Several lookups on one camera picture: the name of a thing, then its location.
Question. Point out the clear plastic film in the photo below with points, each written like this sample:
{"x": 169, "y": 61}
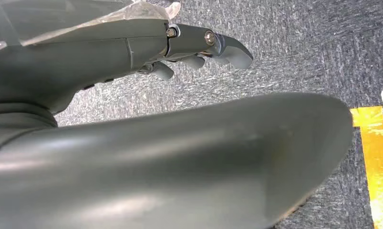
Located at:
{"x": 137, "y": 11}

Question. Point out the ribbed grey left arm sleeve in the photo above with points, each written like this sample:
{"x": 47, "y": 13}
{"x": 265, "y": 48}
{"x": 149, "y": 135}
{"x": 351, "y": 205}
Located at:
{"x": 17, "y": 121}

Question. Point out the yellow floor tape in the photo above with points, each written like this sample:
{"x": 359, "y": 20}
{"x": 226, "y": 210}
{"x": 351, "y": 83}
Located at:
{"x": 376, "y": 164}

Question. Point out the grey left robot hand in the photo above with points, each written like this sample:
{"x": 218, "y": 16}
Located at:
{"x": 83, "y": 60}

